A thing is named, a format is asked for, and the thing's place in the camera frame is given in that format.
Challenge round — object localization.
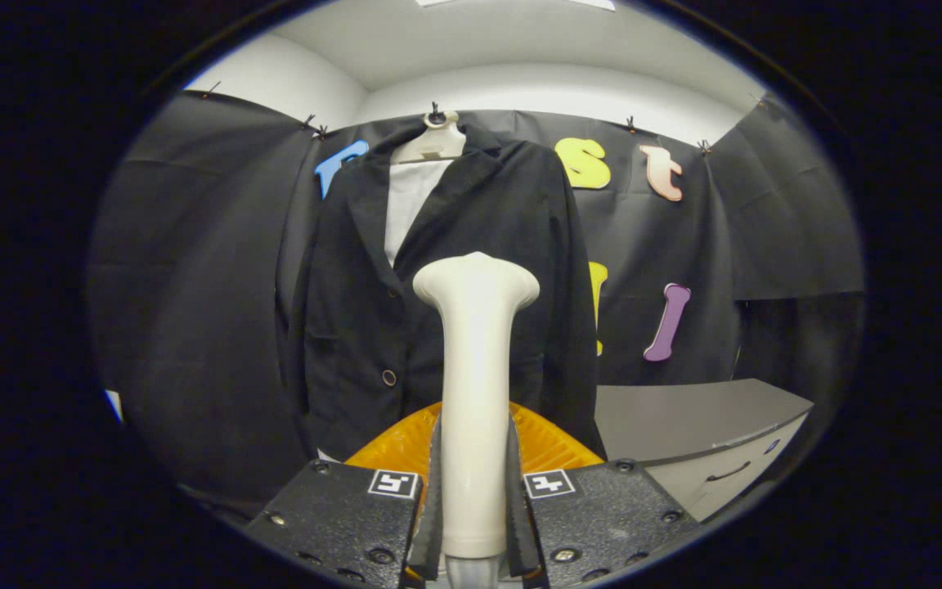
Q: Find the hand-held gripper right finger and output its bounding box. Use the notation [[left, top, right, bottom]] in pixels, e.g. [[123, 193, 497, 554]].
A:
[[506, 401, 701, 589]]

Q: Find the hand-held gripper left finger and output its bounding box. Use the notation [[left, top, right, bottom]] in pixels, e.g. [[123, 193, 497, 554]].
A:
[[244, 401, 445, 589]]

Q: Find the white garment steamer head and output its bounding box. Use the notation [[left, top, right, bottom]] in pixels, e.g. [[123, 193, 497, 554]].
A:
[[412, 251, 541, 560]]

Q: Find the black blazer jacket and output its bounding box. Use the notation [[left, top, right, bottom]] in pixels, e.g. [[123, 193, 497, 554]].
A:
[[276, 123, 607, 463]]

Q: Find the white shirt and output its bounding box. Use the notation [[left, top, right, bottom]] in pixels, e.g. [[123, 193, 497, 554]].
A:
[[317, 158, 454, 461]]

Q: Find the grey cabinet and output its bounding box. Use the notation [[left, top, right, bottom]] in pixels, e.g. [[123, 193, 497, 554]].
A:
[[594, 378, 814, 523]]

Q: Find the black backdrop cloth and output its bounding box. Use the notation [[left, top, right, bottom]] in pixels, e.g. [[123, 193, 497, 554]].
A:
[[87, 90, 864, 520]]

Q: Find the white plastic hanger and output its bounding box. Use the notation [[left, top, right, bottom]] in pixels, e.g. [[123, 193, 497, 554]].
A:
[[392, 110, 467, 164]]

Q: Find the ceiling light panel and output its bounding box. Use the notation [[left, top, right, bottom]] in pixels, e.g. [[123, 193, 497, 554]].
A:
[[418, 0, 615, 12]]

